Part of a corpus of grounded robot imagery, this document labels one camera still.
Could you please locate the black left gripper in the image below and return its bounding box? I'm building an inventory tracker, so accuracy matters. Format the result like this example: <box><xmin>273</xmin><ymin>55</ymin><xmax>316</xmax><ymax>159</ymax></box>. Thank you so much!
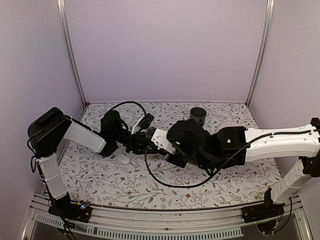
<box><xmin>112</xmin><ymin>128</ymin><xmax>162</xmax><ymax>155</ymax></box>

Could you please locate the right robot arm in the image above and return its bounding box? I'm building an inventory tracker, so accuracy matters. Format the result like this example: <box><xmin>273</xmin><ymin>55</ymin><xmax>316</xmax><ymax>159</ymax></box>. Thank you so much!
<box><xmin>164</xmin><ymin>118</ymin><xmax>320</xmax><ymax>218</ymax></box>

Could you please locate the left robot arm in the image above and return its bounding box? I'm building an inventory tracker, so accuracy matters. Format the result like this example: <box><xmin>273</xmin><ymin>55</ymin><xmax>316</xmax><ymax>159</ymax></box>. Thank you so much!
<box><xmin>27</xmin><ymin>107</ymin><xmax>154</xmax><ymax>217</ymax></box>

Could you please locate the white closed earbud case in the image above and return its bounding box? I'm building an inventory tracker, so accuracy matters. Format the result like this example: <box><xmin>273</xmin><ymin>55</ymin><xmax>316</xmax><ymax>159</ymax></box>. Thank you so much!
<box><xmin>117</xmin><ymin>154</ymin><xmax>131</xmax><ymax>165</ymax></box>

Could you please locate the dark grey mug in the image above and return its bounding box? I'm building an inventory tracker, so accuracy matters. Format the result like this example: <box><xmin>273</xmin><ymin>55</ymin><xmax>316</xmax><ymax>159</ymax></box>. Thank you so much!
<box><xmin>189</xmin><ymin>106</ymin><xmax>207</xmax><ymax>127</ymax></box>

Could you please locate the floral patterned table mat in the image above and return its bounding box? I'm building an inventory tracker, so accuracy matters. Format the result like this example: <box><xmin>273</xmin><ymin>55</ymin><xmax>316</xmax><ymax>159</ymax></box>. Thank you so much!
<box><xmin>52</xmin><ymin>101</ymin><xmax>283</xmax><ymax>210</ymax></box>

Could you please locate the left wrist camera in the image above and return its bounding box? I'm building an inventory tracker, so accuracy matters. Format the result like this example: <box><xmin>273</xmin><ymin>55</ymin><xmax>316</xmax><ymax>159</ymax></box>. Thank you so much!
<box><xmin>131</xmin><ymin>113</ymin><xmax>154</xmax><ymax>135</ymax></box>

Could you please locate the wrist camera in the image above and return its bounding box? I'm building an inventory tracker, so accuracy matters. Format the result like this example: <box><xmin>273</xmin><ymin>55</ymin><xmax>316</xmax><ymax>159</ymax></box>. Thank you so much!
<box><xmin>146</xmin><ymin>127</ymin><xmax>176</xmax><ymax>155</ymax></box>
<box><xmin>131</xmin><ymin>113</ymin><xmax>154</xmax><ymax>135</ymax></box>

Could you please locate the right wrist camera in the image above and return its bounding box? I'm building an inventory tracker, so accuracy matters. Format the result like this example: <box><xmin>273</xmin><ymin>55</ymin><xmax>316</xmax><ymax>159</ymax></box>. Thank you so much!
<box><xmin>146</xmin><ymin>127</ymin><xmax>176</xmax><ymax>155</ymax></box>

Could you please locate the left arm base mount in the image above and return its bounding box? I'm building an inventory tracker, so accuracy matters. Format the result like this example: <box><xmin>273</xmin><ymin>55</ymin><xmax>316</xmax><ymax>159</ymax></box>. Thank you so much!
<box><xmin>48</xmin><ymin>192</ymin><xmax>92</xmax><ymax>223</ymax></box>

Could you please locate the front aluminium rail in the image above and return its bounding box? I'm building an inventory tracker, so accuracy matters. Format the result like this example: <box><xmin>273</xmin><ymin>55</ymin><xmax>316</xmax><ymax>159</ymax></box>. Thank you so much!
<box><xmin>21</xmin><ymin>194</ymin><xmax>313</xmax><ymax>240</ymax></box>

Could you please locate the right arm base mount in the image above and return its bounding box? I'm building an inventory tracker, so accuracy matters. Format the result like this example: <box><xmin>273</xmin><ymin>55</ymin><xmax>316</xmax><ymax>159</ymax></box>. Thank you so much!
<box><xmin>241</xmin><ymin>188</ymin><xmax>285</xmax><ymax>223</ymax></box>

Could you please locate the left aluminium frame post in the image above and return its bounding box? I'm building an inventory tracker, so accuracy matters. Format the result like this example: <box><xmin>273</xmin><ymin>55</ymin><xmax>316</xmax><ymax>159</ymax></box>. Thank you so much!
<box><xmin>56</xmin><ymin>0</ymin><xmax>87</xmax><ymax>107</ymax></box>

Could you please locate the aluminium frame post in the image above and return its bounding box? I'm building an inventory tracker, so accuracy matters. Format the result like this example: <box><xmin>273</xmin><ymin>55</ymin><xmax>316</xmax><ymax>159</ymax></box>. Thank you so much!
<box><xmin>56</xmin><ymin>0</ymin><xmax>87</xmax><ymax>107</ymax></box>
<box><xmin>245</xmin><ymin>0</ymin><xmax>275</xmax><ymax>109</ymax></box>

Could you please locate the right aluminium frame post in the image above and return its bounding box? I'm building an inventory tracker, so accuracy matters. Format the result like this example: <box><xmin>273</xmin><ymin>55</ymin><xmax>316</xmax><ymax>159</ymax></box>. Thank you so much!
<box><xmin>245</xmin><ymin>0</ymin><xmax>275</xmax><ymax>109</ymax></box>

